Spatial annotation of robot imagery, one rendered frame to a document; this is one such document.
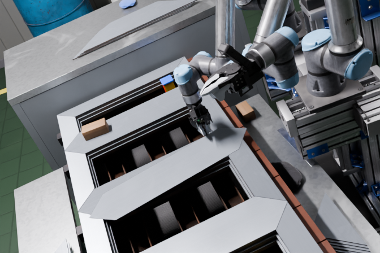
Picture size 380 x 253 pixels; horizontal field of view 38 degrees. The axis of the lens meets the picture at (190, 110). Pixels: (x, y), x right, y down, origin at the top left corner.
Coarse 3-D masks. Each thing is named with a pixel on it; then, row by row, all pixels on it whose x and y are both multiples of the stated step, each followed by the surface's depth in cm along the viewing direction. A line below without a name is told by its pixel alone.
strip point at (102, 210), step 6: (102, 198) 229; (102, 204) 226; (108, 204) 225; (96, 210) 225; (102, 210) 223; (108, 210) 222; (90, 216) 223; (96, 216) 222; (102, 216) 221; (108, 216) 220; (114, 216) 219
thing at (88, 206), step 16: (128, 96) 287; (96, 112) 286; (176, 112) 261; (80, 128) 278; (144, 128) 260; (160, 128) 261; (112, 144) 259; (128, 144) 260; (160, 160) 236; (224, 160) 226; (96, 176) 247; (128, 176) 235; (192, 176) 225; (208, 176) 226; (240, 176) 217; (96, 192) 233; (176, 192) 225; (80, 208) 229; (144, 208) 224; (112, 224) 223; (112, 240) 213; (256, 240) 189; (272, 240) 191
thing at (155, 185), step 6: (150, 168) 234; (156, 168) 233; (138, 174) 234; (144, 174) 233; (150, 174) 231; (156, 174) 230; (144, 180) 230; (150, 180) 228; (156, 180) 227; (162, 180) 226; (150, 186) 226; (156, 186) 224; (162, 186) 223; (168, 186) 222; (150, 192) 223; (156, 192) 222; (162, 192) 221
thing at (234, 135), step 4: (220, 128) 240; (224, 128) 239; (228, 128) 238; (232, 128) 238; (236, 128) 237; (224, 132) 237; (228, 132) 236; (232, 132) 236; (236, 132) 235; (240, 132) 234; (228, 136) 234; (232, 136) 234; (236, 136) 233; (240, 136) 232; (232, 140) 232; (236, 140) 231; (240, 140) 230; (236, 144) 229; (240, 144) 228
